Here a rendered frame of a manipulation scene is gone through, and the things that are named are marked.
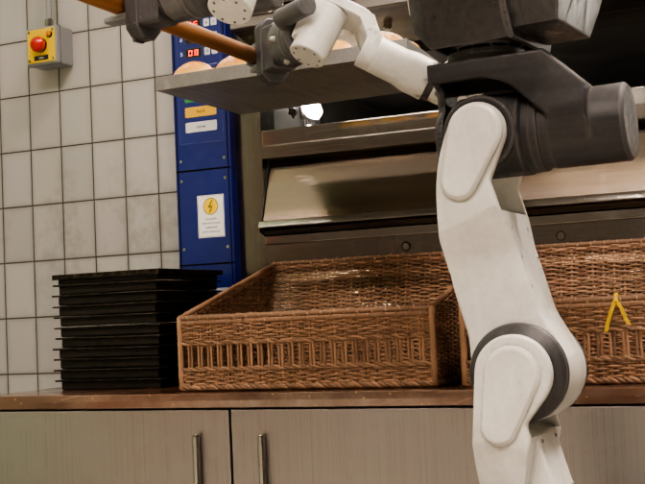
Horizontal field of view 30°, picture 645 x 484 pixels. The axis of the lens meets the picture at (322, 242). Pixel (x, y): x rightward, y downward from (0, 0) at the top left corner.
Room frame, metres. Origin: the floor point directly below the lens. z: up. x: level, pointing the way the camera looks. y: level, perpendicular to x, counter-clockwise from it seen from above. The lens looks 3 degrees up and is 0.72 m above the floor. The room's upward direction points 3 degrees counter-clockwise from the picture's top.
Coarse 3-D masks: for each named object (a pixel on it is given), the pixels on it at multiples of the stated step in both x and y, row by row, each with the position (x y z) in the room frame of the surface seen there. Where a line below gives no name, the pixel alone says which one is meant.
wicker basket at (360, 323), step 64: (384, 256) 2.76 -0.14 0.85; (192, 320) 2.44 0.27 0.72; (256, 320) 2.38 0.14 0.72; (320, 320) 2.33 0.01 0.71; (384, 320) 2.28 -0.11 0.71; (448, 320) 2.34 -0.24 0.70; (192, 384) 2.44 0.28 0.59; (256, 384) 2.38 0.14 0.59; (320, 384) 2.33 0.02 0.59; (384, 384) 2.28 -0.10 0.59
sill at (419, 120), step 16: (640, 96) 2.55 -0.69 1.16; (416, 112) 2.77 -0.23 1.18; (432, 112) 2.75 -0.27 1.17; (288, 128) 2.90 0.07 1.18; (304, 128) 2.88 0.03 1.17; (320, 128) 2.87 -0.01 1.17; (336, 128) 2.85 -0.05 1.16; (352, 128) 2.83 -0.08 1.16; (368, 128) 2.82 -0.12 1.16; (384, 128) 2.80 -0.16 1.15; (400, 128) 2.78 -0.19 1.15; (416, 128) 2.77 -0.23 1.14; (272, 144) 2.92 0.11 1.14
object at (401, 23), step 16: (368, 0) 2.65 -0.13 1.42; (384, 0) 2.64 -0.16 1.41; (400, 0) 2.62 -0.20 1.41; (608, 0) 2.56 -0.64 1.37; (624, 0) 2.56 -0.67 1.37; (640, 0) 2.56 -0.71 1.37; (256, 16) 2.77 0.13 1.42; (272, 16) 2.75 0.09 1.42; (384, 16) 2.69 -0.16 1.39; (400, 16) 2.69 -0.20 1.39; (240, 32) 2.81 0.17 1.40; (400, 32) 2.77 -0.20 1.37
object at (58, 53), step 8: (32, 32) 3.13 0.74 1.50; (40, 32) 3.12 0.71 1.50; (56, 32) 3.10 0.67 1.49; (64, 32) 3.13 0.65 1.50; (48, 40) 3.11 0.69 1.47; (56, 40) 3.10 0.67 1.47; (64, 40) 3.13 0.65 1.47; (48, 48) 3.11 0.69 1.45; (56, 48) 3.10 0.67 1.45; (64, 48) 3.13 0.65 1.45; (72, 48) 3.16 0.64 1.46; (32, 56) 3.13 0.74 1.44; (40, 56) 3.12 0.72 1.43; (48, 56) 3.11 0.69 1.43; (56, 56) 3.10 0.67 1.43; (64, 56) 3.13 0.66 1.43; (72, 56) 3.16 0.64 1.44; (32, 64) 3.14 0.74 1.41; (40, 64) 3.13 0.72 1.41; (48, 64) 3.13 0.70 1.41; (56, 64) 3.13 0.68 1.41; (64, 64) 3.14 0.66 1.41; (72, 64) 3.16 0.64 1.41
